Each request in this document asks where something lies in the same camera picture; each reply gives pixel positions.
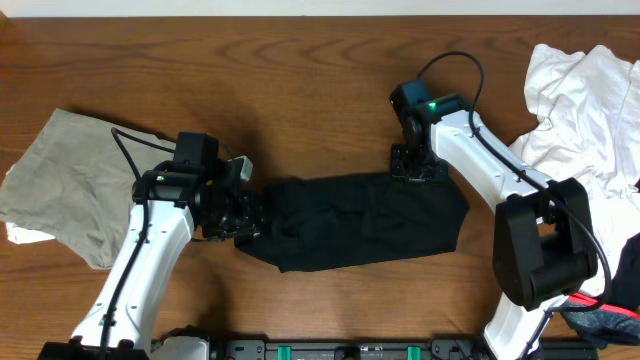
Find black t-shirt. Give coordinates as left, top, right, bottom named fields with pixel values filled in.
left=234, top=174, right=469, bottom=273

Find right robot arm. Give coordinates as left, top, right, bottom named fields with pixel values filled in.
left=389, top=80, right=598, bottom=359

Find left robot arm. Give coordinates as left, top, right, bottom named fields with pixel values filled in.
left=39, top=132, right=264, bottom=359

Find folded olive grey garment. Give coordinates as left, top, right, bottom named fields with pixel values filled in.
left=0, top=108, right=176, bottom=270

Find crumpled white shirt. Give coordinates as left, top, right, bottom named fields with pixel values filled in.
left=510, top=44, right=639, bottom=271

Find white folded cloth under garment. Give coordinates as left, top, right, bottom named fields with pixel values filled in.
left=6, top=223, right=55, bottom=244

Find grey red-trimmed shorts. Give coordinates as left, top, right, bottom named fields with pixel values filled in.
left=562, top=295, right=639, bottom=349

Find left black cable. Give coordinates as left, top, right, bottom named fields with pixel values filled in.
left=98, top=127, right=177, bottom=360

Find black cable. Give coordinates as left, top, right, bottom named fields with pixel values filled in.
left=417, top=50, right=614, bottom=360
left=98, top=127, right=177, bottom=360

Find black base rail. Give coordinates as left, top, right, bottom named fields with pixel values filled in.
left=149, top=327, right=601, bottom=360

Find right black cable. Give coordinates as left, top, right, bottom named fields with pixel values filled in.
left=417, top=50, right=614, bottom=360

